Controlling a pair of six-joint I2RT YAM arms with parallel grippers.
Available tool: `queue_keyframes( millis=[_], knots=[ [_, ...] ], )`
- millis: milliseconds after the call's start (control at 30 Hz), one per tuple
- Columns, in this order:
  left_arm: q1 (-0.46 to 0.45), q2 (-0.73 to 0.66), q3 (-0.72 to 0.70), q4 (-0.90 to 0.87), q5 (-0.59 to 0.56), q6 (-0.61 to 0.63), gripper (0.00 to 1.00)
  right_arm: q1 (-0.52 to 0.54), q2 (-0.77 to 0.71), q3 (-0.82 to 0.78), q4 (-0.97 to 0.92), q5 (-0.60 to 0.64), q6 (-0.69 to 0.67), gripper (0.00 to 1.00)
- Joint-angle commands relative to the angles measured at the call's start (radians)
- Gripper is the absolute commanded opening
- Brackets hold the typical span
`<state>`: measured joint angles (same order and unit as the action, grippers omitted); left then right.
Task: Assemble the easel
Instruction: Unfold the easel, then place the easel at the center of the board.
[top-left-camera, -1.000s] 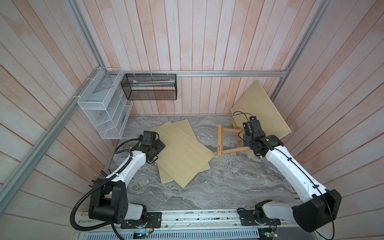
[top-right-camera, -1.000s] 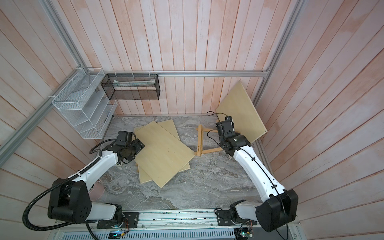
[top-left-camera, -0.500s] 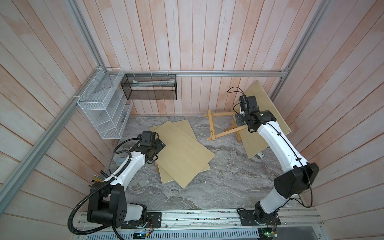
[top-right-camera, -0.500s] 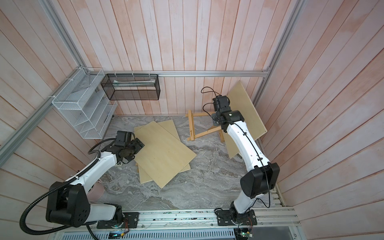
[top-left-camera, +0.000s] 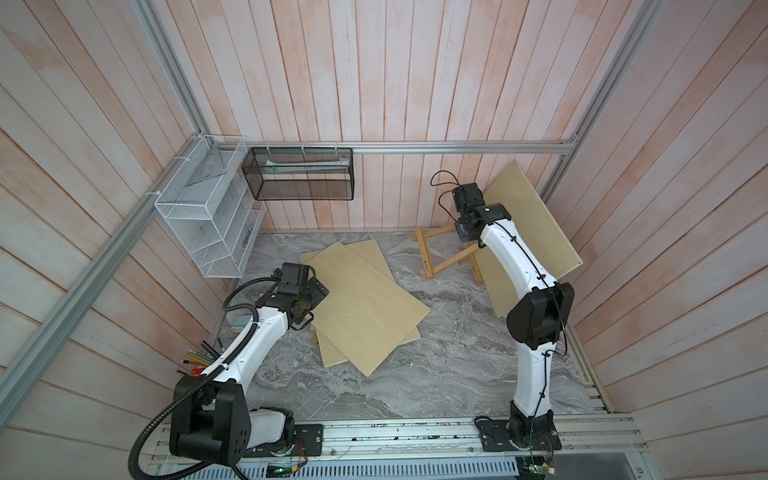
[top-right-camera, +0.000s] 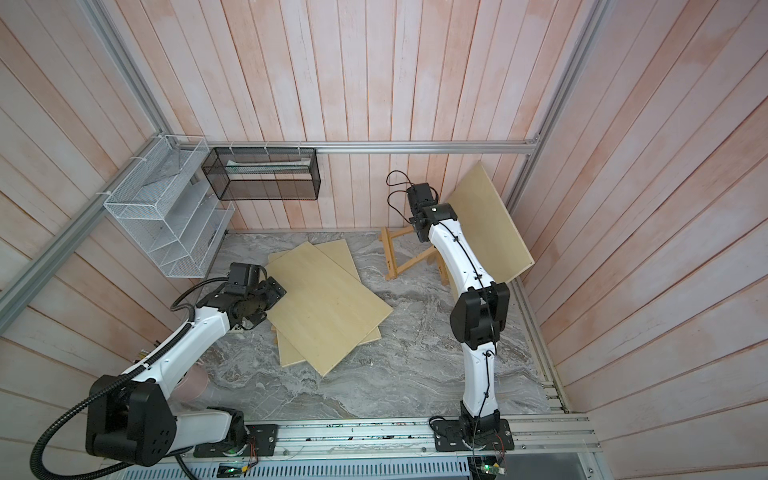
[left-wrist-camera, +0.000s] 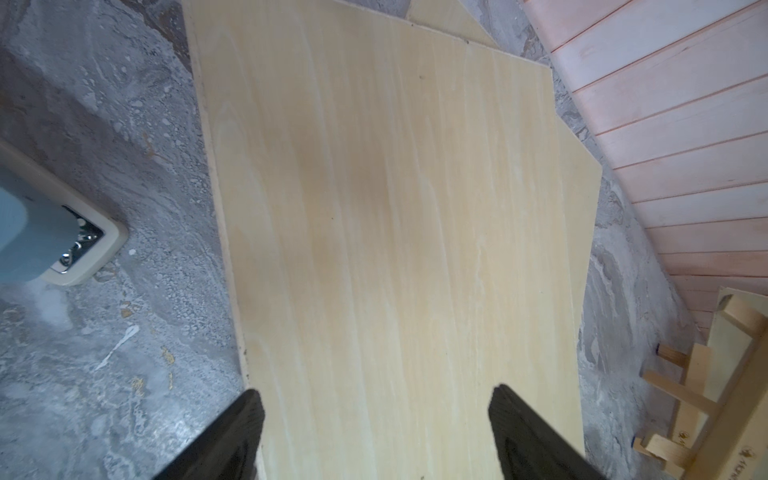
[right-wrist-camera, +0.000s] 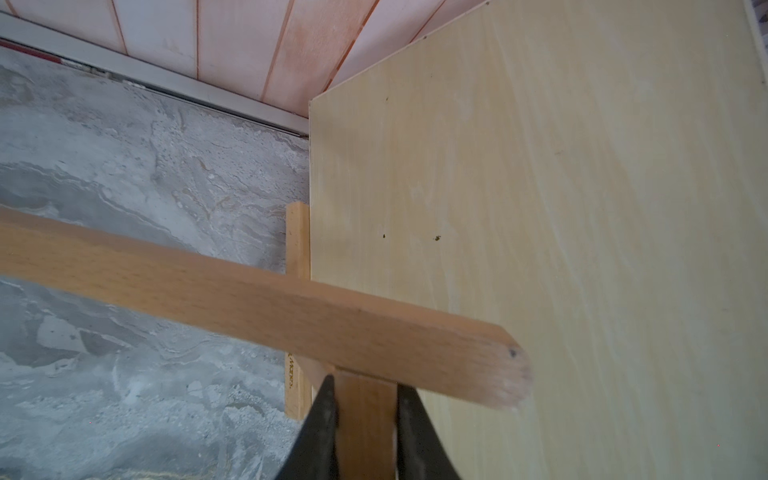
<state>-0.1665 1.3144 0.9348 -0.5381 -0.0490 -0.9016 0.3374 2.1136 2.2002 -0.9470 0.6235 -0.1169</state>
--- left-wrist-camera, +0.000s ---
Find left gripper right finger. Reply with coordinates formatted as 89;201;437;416
488;384;604;480

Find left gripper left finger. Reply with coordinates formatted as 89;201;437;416
154;389;265;480

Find wooden easel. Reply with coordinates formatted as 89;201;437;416
631;293;768;480

